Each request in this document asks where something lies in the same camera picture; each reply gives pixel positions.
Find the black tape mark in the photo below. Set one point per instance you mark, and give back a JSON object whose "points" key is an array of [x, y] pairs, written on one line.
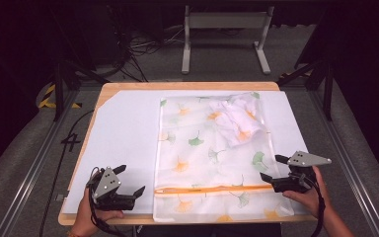
{"points": [[71, 141]]}

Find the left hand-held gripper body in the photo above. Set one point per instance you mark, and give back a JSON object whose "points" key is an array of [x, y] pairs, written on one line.
{"points": [[107, 184]]}

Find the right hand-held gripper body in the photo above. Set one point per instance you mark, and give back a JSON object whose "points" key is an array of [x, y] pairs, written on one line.
{"points": [[301, 159]]}

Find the person's left hand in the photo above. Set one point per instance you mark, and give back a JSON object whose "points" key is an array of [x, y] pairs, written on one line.
{"points": [[84, 220]]}

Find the wooden table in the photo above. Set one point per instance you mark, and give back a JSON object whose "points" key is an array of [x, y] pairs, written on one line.
{"points": [[184, 86]]}

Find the leaf print mesh laundry bag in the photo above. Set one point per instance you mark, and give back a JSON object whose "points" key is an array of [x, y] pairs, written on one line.
{"points": [[197, 184]]}

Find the person's dark clothing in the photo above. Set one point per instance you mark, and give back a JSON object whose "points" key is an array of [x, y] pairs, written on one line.
{"points": [[210, 231]]}

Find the person's right hand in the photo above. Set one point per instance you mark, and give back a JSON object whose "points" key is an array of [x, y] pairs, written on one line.
{"points": [[316, 199]]}

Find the white garment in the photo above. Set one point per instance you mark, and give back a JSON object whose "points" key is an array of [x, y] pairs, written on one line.
{"points": [[235, 123]]}

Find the yellow black hazard tape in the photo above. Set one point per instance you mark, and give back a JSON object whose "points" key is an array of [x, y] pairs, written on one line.
{"points": [[46, 98]]}

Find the white metal table frame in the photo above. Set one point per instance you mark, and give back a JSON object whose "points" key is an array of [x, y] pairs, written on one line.
{"points": [[227, 20]]}

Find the black metal stand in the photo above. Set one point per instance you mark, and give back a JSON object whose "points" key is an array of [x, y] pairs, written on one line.
{"points": [[59, 89], [327, 89]]}

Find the aluminium rail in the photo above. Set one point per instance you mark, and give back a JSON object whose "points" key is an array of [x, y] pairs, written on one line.
{"points": [[348, 164], [33, 171]]}

